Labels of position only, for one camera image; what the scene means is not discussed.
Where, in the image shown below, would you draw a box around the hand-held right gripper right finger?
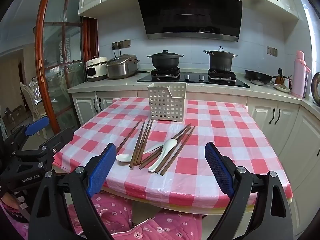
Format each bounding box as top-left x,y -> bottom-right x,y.
204,142 -> 293,240

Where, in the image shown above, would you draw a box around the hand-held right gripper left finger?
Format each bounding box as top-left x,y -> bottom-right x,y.
28,143 -> 117,240

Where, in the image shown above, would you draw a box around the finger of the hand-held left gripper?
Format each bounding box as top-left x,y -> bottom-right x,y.
4,116 -> 50,153
39,127 -> 74,160

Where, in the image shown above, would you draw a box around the small white ceramic spoon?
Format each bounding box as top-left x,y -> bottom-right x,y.
116,144 -> 163,163

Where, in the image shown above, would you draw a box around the brown wooden chopstick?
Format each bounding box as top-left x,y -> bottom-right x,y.
138,119 -> 154,165
116,119 -> 143,153
160,126 -> 196,176
140,124 -> 189,162
134,119 -> 151,166
154,127 -> 193,174
129,121 -> 146,169
138,123 -> 192,169

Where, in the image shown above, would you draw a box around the large white ceramic spoon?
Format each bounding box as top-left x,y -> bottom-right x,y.
148,138 -> 178,173

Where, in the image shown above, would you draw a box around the white perforated plastic basket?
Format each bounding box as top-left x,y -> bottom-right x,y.
147,82 -> 187,123

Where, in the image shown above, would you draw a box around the person's left hand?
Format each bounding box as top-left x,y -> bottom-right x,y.
0,195 -> 20,210

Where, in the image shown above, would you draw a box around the red white checked tablecloth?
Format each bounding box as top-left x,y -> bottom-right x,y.
52,97 -> 293,208

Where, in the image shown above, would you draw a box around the cardboard boxes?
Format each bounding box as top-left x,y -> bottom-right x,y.
1,106 -> 28,130

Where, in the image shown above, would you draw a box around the ornate white chair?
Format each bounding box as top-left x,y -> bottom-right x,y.
20,77 -> 48,140

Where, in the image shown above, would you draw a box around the red wooden glass door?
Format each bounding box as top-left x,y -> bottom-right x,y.
34,0 -> 98,140

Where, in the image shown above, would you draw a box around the pink floral quilted pants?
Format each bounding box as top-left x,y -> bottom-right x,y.
67,191 -> 203,240

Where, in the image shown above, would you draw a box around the cream countertop cooker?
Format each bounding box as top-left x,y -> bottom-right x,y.
86,56 -> 108,82

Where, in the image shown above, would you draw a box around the silver rice cooker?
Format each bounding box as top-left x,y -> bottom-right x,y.
106,54 -> 140,80

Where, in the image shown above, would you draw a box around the black glass gas hob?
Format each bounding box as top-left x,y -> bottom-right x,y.
137,66 -> 250,88

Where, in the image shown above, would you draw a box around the black wok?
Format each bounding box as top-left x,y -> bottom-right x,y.
244,69 -> 275,85

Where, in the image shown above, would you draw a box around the black stock pot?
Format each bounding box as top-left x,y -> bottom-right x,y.
203,46 -> 238,72

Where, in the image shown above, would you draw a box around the dark utensil holder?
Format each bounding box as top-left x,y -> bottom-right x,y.
273,68 -> 284,85

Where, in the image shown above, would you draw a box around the pink thermos flask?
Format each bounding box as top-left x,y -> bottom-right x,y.
291,50 -> 312,99

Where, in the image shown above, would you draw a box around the black casserole pot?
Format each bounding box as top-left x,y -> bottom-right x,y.
147,50 -> 184,70

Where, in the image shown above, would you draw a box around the round brown board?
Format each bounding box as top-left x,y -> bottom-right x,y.
311,72 -> 320,105

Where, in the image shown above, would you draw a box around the black range hood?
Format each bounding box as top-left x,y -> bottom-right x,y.
133,0 -> 245,43

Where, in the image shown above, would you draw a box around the grey wall socket panel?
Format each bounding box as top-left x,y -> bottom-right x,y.
111,39 -> 131,50

